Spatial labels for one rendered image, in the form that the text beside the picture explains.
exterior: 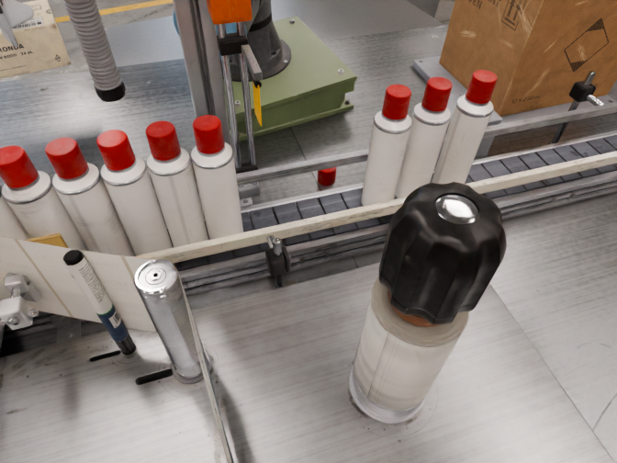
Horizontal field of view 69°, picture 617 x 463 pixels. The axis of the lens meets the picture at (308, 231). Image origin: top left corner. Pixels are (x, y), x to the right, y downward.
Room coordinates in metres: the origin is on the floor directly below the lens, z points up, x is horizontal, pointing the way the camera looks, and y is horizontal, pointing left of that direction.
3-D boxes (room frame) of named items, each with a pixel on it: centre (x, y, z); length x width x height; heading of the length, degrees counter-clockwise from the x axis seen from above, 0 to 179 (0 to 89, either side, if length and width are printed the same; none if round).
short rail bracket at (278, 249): (0.37, 0.04, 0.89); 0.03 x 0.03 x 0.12; 19
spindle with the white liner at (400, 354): (0.21, -0.10, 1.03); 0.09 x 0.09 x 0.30
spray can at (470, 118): (0.56, -0.23, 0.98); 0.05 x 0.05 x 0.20
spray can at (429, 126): (0.53, -0.16, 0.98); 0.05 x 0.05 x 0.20
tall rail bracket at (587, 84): (0.73, -0.50, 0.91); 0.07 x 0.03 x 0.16; 19
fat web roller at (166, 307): (0.23, 0.13, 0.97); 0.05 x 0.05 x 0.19
